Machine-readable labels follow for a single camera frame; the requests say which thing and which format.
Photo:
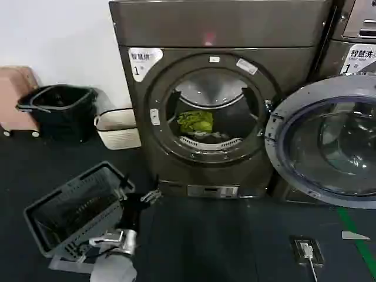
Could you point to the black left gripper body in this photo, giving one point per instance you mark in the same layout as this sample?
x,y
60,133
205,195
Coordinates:
x,y
132,213

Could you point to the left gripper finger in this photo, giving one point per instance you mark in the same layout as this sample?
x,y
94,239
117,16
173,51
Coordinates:
x,y
151,196
125,188

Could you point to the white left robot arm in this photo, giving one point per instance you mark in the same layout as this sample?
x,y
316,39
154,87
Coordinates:
x,y
117,267

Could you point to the grey plastic laundry basket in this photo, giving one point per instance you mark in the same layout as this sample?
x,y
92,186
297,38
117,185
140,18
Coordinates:
x,y
73,205

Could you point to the grey-white garment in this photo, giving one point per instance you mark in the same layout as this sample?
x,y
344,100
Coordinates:
x,y
211,134

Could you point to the green garment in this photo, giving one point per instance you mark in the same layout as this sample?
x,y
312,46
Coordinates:
x,y
196,121

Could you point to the black plastic bin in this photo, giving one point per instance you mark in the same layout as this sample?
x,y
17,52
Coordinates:
x,y
64,120

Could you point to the pink wheeled suitcase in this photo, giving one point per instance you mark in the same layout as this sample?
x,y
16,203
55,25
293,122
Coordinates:
x,y
14,100

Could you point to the round glass dryer door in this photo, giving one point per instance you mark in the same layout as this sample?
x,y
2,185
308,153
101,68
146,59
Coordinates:
x,y
296,123

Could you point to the metal floor socket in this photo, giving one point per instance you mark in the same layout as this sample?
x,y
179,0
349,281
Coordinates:
x,y
315,252

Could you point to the grey dryer with open drum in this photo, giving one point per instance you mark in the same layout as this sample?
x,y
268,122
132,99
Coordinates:
x,y
205,26

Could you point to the white floor tape piece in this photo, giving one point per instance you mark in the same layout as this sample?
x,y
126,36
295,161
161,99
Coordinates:
x,y
354,235

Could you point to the green floor tape strip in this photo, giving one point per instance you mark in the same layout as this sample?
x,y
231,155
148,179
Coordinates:
x,y
357,238

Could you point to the grey dryer with blue-lettered label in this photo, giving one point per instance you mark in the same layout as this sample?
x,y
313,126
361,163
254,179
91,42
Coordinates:
x,y
337,55

